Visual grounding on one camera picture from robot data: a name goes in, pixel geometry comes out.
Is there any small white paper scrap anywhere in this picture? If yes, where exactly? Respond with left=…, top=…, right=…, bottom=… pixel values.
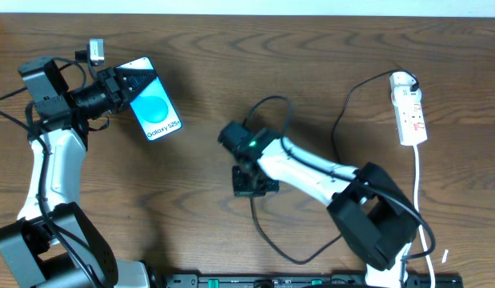
left=441, top=249, right=449, bottom=264

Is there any white power strip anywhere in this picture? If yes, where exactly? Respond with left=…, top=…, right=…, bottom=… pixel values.
left=391, top=86, right=428, bottom=146

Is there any blue Galaxy smartphone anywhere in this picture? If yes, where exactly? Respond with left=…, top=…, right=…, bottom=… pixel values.
left=118, top=57, right=182, bottom=141

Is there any black USB charging cable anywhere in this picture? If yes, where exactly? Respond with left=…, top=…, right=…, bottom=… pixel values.
left=249, top=68, right=420, bottom=266

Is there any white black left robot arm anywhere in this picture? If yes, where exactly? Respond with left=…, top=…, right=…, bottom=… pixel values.
left=0, top=52, right=166, bottom=287

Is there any white USB charger adapter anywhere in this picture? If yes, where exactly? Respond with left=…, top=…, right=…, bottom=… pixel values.
left=389, top=70, right=419, bottom=91

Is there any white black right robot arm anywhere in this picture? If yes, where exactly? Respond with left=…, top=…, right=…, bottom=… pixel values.
left=218, top=122, right=421, bottom=287

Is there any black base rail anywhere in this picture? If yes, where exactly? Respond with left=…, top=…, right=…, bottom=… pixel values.
left=162, top=273, right=464, bottom=288

